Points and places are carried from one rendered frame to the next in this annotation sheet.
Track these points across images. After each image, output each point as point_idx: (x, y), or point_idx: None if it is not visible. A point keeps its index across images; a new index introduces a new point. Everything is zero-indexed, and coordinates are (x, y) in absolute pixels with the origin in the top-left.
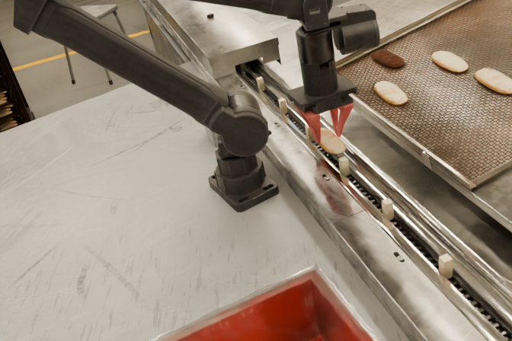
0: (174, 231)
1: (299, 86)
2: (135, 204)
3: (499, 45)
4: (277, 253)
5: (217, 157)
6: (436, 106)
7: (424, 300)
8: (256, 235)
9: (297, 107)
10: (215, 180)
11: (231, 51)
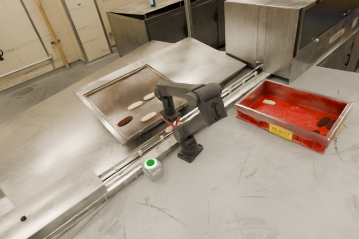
0: (218, 160)
1: (110, 164)
2: (208, 182)
3: (130, 96)
4: (217, 133)
5: (193, 143)
6: (159, 106)
7: (226, 101)
8: (212, 140)
9: (173, 121)
10: (190, 158)
11: (98, 176)
